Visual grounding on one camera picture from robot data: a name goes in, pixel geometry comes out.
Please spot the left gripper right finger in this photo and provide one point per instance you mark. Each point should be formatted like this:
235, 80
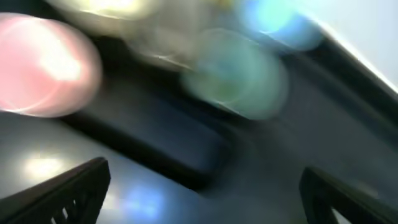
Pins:
320, 193

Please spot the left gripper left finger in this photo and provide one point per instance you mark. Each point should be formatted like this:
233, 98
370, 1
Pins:
77, 186

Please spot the pink cup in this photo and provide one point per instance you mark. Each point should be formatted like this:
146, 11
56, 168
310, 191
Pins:
40, 68

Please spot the black tray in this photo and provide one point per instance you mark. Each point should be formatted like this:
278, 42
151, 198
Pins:
161, 140

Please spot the light green cup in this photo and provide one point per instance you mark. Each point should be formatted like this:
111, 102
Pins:
236, 77

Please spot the blue cup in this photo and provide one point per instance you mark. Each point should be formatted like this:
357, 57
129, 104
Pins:
280, 21

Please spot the white cup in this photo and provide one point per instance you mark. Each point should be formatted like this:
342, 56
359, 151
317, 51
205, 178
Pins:
102, 6

